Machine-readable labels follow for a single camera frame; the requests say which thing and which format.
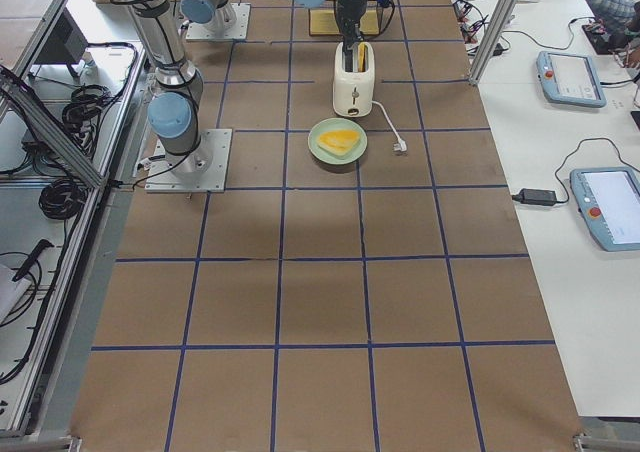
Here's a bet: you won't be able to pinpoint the wooden board in basket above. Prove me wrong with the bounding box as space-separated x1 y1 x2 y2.
309 9 381 37

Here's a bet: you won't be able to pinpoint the aluminium frame post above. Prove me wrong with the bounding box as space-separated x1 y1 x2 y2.
468 0 518 86

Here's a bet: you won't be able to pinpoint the white two-slot toaster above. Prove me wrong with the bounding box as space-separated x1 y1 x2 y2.
333 42 375 117

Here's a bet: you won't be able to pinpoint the white power cord with plug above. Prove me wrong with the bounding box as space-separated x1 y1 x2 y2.
370 100 409 154

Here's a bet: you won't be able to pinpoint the lower teach pendant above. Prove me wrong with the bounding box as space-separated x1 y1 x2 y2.
570 166 639 252

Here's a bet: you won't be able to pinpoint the bread slice in toaster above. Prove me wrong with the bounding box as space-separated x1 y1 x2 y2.
354 42 368 73

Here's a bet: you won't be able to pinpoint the triangular bread on plate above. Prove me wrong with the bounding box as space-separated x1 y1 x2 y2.
316 129 360 157

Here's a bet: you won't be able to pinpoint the upper teach pendant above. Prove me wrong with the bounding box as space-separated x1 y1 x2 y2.
536 51 607 108

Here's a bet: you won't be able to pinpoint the light green plate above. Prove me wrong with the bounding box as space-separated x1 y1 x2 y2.
308 118 368 165

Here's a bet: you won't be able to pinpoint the black wire basket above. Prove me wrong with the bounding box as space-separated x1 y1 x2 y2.
316 0 396 39

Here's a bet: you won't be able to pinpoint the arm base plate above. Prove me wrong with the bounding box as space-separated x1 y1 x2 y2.
144 129 232 193
186 2 251 42

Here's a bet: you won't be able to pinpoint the black power adapter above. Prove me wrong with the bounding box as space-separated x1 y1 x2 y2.
511 188 558 207

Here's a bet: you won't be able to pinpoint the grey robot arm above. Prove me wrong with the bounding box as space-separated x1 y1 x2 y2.
111 0 368 176
180 0 237 28

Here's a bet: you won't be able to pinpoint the teach pendant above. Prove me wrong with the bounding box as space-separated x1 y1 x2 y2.
570 166 639 252
536 51 607 108

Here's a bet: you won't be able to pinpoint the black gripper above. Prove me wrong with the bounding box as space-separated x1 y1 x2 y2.
335 0 368 71

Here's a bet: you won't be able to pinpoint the coiled black cables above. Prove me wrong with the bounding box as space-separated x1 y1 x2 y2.
38 177 84 222

